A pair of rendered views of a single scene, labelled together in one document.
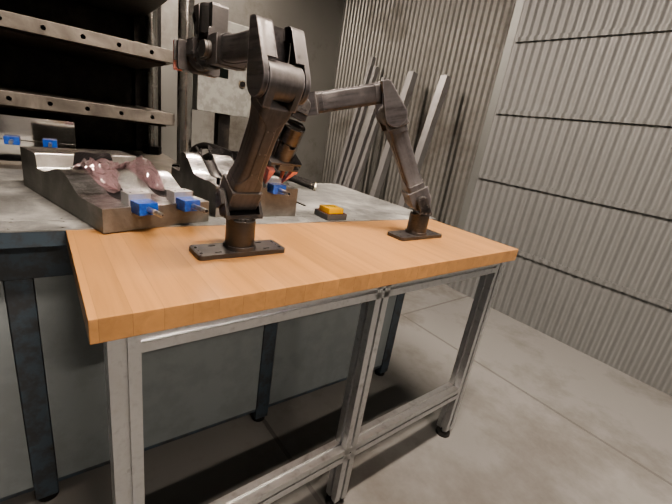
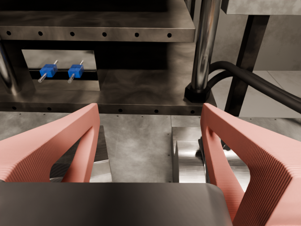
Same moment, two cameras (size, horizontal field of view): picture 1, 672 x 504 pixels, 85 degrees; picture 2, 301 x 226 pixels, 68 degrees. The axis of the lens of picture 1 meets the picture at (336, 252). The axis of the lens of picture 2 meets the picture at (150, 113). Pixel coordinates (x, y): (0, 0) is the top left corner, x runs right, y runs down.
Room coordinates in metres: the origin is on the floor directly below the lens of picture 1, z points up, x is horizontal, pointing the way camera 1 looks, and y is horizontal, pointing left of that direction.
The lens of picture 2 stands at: (0.98, 0.40, 1.27)
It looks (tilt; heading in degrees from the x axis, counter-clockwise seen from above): 37 degrees down; 40
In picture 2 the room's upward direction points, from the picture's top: straight up
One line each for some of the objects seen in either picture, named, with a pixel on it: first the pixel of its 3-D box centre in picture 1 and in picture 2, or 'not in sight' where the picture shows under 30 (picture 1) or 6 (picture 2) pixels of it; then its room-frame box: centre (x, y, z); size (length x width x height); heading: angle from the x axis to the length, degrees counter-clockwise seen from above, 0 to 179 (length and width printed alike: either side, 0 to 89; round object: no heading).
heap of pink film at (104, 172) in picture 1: (115, 167); not in sight; (0.99, 0.63, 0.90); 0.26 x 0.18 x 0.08; 56
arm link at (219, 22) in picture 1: (216, 34); not in sight; (0.90, 0.33, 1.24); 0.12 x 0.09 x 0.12; 40
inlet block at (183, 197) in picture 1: (190, 204); not in sight; (0.88, 0.37, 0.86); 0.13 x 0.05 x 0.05; 56
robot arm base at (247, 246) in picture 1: (240, 234); not in sight; (0.77, 0.21, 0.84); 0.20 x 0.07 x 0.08; 130
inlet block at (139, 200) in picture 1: (146, 208); not in sight; (0.79, 0.43, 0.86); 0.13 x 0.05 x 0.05; 56
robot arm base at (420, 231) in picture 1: (417, 224); not in sight; (1.15, -0.24, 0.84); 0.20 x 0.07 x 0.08; 130
